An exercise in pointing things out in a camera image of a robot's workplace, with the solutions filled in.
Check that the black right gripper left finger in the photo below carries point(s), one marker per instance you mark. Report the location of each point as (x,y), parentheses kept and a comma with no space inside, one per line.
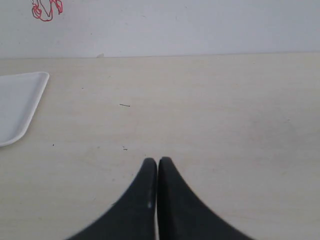
(132,217)

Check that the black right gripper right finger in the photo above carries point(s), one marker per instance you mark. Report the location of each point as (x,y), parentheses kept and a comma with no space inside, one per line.
(182,215)

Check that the red blue white hoop net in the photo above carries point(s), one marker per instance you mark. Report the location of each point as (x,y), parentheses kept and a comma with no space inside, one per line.
(44,10)

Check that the white plastic tray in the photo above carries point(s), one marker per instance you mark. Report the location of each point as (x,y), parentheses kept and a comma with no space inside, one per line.
(20,95)

